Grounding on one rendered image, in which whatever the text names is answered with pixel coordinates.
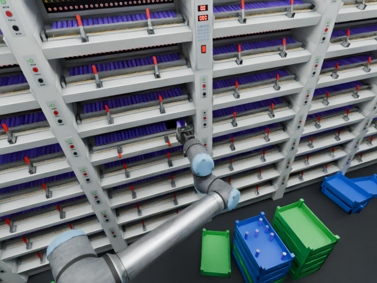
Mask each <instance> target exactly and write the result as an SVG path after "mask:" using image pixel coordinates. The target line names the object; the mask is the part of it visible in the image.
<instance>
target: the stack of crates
mask: <svg viewBox="0 0 377 283"><path fill-rule="evenodd" d="M272 228H273V229H274V231H275V232H276V233H277V235H278V236H279V237H280V239H281V241H282V242H283V243H284V245H285V246H286V247H287V249H288V250H289V252H290V253H293V254H294V255H295V258H294V260H293V262H292V264H291V266H290V268H289V270H288V272H289V274H290V275H291V276H292V278H293V279H294V281H296V280H298V279H300V278H302V277H305V276H307V275H309V274H312V273H314V272H316V271H319V270H320V269H321V267H322V265H323V264H324V262H325V260H326V259H327V258H328V256H329V254H330V253H331V251H332V250H333V248H334V247H335V245H336V243H337V242H338V240H339V239H340V237H339V236H338V235H336V236H334V235H333V234H332V233H331V232H330V231H329V229H328V228H327V227H326V226H325V225H324V224H323V223H322V222H321V221H320V220H319V219H318V218H317V217H316V216H315V215H314V214H313V213H312V212H311V211H310V210H309V208H308V207H307V206H306V205H305V204H304V200H303V199H300V200H299V202H296V203H293V204H290V205H287V206H284V207H280V206H278V207H277V209H276V211H275V215H274V218H273V222H272Z"/></svg>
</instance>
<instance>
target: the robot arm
mask: <svg viewBox="0 0 377 283"><path fill-rule="evenodd" d="M176 140H177V141H178V142H180V143H181V144H182V145H184V147H183V156H184V157H187V158H188V160H189V162H190V164H191V170H192V176H193V180H194V187H195V189H196V191H197V192H199V193H200V194H207V195H206V196H204V197H202V198H201V199H199V200H198V201H196V202H195V203H193V204H192V205H190V206H188V207H187V208H185V209H184V210H183V211H181V212H180V213H178V214H176V215H175V216H173V217H172V218H170V219H169V220H167V221H166V222H164V223H162V224H161V225H159V226H158V227H156V228H155V229H153V230H152V231H151V232H149V233H147V234H146V235H144V236H143V237H141V238H140V239H138V240H137V241H135V242H133V243H132V244H130V245H129V246H127V247H126V248H124V249H123V250H121V251H120V252H118V253H117V254H108V253H107V254H105V255H104V256H102V257H100V258H98V256H97V254H96V252H95V250H94V248H93V246H92V245H91V243H90V241H89V239H88V236H87V235H86V234H85V233H84V231H82V230H79V229H76V230H68V231H66V232H64V233H62V234H60V235H58V236H57V237H56V238H55V239H54V240H53V241H52V242H51V243H50V245H49V246H48V248H47V260H48V261H49V264H50V267H51V270H52V274H53V277H54V280H55V283H128V282H129V281H131V280H132V279H133V278H135V277H136V276H137V275H138V274H140V273H141V272H142V271H144V270H145V269H147V268H148V267H149V266H150V265H152V264H153V263H154V262H156V261H157V260H158V259H159V258H161V257H162V256H164V255H165V254H166V253H168V252H169V251H170V250H171V249H173V248H174V247H175V246H176V245H178V244H179V243H180V242H182V241H183V240H185V239H186V238H187V237H188V236H190V235H191V234H192V233H193V232H195V231H196V230H197V229H199V228H200V227H202V225H204V224H205V223H207V222H208V221H209V220H211V219H212V218H213V217H214V216H216V215H217V214H218V213H219V212H222V211H223V210H225V209H227V210H228V211H232V210H233V209H234V208H235V207H236V205H237V204H238V202H239V199H240V192H239V191H238V190H237V189H235V187H232V186H230V185H229V184H228V183H226V182H224V181H223V180H221V179H220V178H218V177H216V176H215V175H213V174H212V171H213V168H214V162H213V159H212V158H211V156H210V155H209V154H208V152H207V151H206V149H205V148H204V146H203V145H202V143H201V141H200V140H199V139H195V134H194V128H193V127H192V125H191V124H190V126H189V125H187V123H185V126H181V127H178V125H177V130H176Z"/></svg>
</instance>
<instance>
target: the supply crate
mask: <svg viewBox="0 0 377 283"><path fill-rule="evenodd" d="M264 215H265V213H264V212H261V213H260V215H258V216H255V217H252V218H249V219H246V220H243V221H240V222H239V221H238V220H237V221H235V230H236V232H237V233H238V235H239V237H240V239H241V241H242V243H243V245H244V246H245V248H246V250H247V252H248V254H249V256H250V257H251V259H252V261H253V263H254V265H255V267H256V269H257V270H258V272H259V274H260V275H261V276H262V275H264V274H266V273H269V272H272V271H274V270H277V269H279V268H282V267H284V266H287V265H289V264H291V263H292V262H293V260H294V258H295V255H294V254H293V253H290V252H289V250H288V249H287V247H286V246H285V245H284V243H283V242H282V241H281V239H280V237H279V236H278V235H277V233H276V232H275V231H274V229H273V228H272V226H271V225H270V223H269V222H268V220H267V219H266V218H265V217H264ZM260 218H262V219H263V220H262V223H261V226H259V225H258V224H259V219H260ZM266 225H268V226H269V228H268V232H267V234H266V233H265V232H264V231H265V227H266ZM256 229H258V230H259V232H258V236H257V237H254V235H255V230H256ZM245 232H248V233H249V234H248V238H247V240H245ZM271 232H272V233H274V236H273V240H272V241H270V240H269V238H270V234H271ZM257 249H259V250H260V252H259V256H258V258H256V257H255V253H256V250H257ZM283 252H286V254H287V255H286V257H285V259H284V261H282V260H281V256H282V254H283Z"/></svg>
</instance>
